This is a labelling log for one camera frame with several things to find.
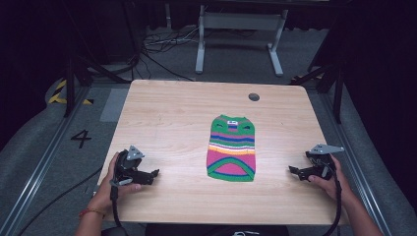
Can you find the black metal stand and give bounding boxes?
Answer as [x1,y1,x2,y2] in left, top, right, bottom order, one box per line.
[288,48,346,125]
[62,48,132,118]

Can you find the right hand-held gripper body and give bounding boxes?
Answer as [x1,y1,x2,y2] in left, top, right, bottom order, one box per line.
[304,143,345,181]

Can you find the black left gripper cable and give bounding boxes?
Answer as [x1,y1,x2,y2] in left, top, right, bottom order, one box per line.
[109,178,131,236]

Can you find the black floor cable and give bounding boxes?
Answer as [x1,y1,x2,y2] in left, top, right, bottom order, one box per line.
[16,166,104,236]

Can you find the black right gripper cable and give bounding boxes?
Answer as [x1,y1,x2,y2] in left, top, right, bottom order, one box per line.
[323,159,344,236]

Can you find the person's left hand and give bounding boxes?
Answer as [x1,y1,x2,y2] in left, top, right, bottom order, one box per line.
[92,150,143,214]

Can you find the yellow black hazard tape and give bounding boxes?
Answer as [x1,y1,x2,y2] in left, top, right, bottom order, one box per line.
[47,79,94,106]

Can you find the person's dark clothing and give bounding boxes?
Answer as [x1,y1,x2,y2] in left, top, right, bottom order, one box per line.
[144,223,291,236]

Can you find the red string bracelet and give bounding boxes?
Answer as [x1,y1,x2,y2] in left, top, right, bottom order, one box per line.
[78,207,106,219]

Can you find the metal floor rail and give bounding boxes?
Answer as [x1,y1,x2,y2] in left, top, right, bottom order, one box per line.
[319,91,394,236]
[0,86,91,236]

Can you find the grey metal desk frame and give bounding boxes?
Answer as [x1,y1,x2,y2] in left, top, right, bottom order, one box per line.
[195,4,290,78]

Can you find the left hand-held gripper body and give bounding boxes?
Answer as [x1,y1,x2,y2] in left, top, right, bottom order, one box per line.
[112,145,146,188]

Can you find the person's right hand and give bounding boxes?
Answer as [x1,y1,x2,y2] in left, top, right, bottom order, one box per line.
[307,153,358,205]

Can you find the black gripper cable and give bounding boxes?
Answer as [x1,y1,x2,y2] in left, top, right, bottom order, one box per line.
[109,178,131,236]
[323,159,344,236]

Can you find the tangle of floor cables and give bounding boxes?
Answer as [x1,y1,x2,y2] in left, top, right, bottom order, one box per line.
[132,26,202,83]

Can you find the striped knitted pet sweater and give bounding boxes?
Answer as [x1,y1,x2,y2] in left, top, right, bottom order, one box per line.
[206,114,257,183]

